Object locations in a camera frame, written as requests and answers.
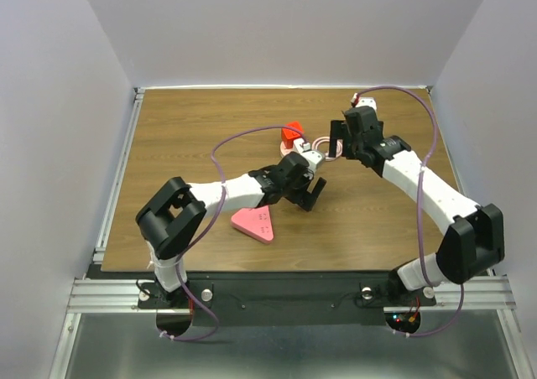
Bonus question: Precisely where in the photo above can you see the round pink power socket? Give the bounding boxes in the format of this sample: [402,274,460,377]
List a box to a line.
[279,141,295,157]

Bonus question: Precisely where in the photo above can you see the white cube charger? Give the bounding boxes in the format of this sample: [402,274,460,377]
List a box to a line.
[292,138,308,153]

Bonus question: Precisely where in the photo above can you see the red cube plug adapter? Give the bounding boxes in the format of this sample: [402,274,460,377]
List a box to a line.
[280,121,304,143]

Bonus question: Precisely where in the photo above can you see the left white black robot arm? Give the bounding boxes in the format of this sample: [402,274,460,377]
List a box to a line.
[135,150,326,307]

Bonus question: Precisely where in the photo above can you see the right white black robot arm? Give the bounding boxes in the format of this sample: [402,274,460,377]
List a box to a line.
[329,106,505,304]

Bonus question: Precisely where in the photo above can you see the pink triangular power strip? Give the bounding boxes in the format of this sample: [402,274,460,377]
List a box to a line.
[231,205,274,244]

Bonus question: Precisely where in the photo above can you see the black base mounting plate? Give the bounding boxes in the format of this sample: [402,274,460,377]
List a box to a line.
[138,271,437,328]

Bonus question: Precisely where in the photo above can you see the pink coiled cord with plug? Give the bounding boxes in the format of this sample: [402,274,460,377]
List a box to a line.
[312,136,344,162]

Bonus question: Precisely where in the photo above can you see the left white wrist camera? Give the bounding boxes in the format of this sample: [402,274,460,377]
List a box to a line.
[300,143,326,174]

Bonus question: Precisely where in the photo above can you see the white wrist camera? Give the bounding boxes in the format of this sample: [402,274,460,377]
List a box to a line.
[300,143,326,174]
[350,93,377,111]

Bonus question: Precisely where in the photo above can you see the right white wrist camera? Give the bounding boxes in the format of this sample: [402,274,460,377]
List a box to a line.
[350,93,377,111]

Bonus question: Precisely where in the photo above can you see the aluminium front rail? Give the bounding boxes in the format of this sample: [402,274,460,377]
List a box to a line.
[67,272,516,314]

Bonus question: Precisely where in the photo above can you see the aluminium rail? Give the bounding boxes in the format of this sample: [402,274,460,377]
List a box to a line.
[67,272,516,314]
[95,87,146,252]

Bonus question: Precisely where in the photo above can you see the aluminium left side rail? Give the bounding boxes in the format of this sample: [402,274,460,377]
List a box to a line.
[95,87,146,252]

